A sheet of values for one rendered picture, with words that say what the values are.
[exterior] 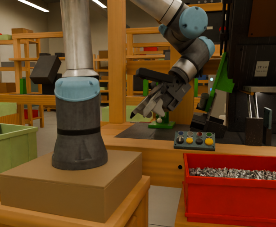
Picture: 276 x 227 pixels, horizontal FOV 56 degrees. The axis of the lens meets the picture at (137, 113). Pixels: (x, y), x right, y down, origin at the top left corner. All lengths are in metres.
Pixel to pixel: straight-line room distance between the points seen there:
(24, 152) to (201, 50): 0.77
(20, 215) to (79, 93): 0.32
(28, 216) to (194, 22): 0.62
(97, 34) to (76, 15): 11.37
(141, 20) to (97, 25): 1.99
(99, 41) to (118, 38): 10.47
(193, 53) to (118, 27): 0.87
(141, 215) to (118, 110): 0.93
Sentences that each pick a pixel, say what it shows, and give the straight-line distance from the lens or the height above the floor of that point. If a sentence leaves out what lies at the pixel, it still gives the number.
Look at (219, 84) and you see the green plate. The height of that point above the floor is 1.14.
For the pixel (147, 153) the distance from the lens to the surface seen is 1.01.
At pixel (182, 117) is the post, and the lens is 1.58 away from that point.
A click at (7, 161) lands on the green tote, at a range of 1.10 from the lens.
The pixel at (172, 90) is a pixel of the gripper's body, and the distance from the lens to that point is 0.81.
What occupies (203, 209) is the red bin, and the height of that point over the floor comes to 0.84.
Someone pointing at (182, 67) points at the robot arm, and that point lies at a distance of 0.84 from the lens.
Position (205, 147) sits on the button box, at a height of 0.91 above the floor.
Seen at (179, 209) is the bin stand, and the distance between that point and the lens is 0.78.
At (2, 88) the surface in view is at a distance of 6.81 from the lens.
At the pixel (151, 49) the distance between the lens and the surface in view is 8.29.
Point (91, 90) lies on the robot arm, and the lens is 0.68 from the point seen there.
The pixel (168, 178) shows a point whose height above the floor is 0.79.
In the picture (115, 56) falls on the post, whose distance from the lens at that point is 1.65.
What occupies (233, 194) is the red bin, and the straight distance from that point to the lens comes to 0.71.
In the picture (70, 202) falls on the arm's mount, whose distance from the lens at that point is 0.63.
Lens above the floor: 1.16
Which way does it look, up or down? 7 degrees down
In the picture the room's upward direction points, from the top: straight up
